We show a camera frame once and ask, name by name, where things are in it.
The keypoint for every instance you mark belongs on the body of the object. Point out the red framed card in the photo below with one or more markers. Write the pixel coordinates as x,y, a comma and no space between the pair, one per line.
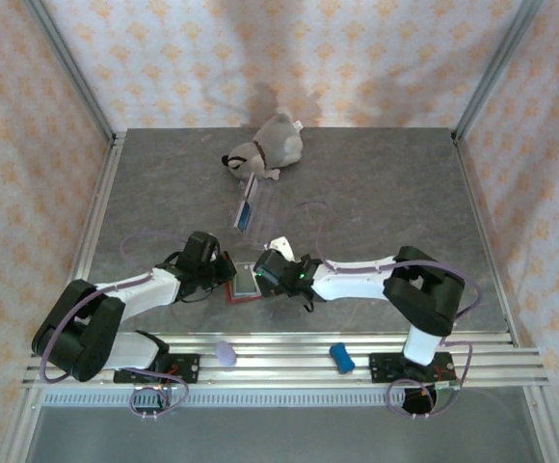
243,299

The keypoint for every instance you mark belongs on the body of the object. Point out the clear acrylic card stand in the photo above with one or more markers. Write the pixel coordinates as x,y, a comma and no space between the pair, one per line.
270,212

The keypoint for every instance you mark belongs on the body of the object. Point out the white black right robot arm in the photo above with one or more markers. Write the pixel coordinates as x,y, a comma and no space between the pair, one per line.
356,285

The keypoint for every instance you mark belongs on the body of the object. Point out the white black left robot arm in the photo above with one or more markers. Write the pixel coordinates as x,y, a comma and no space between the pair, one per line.
140,292

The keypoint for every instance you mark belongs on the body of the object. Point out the blue card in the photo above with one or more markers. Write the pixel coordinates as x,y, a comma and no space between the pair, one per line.
245,217

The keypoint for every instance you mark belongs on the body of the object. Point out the lavender oval lump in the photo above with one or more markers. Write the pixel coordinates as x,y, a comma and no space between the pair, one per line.
225,353

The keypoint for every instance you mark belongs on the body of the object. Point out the blue foam block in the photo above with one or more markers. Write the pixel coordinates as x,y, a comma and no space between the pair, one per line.
342,358

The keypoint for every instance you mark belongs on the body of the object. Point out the grey white plush dog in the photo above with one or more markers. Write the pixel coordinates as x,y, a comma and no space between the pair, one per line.
279,140

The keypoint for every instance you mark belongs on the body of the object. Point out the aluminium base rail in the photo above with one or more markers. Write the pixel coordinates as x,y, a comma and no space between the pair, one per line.
284,367

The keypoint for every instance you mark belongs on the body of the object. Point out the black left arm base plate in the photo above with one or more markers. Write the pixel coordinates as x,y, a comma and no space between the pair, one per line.
188,367

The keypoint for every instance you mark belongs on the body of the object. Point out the aluminium side rail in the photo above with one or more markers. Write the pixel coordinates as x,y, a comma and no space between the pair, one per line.
489,241
100,212

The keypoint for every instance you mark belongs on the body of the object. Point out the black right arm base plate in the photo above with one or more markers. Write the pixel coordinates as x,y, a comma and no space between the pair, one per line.
383,369

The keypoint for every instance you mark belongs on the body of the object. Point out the aluminium frame post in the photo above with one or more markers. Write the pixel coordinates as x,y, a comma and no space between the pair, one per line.
71,67
496,67

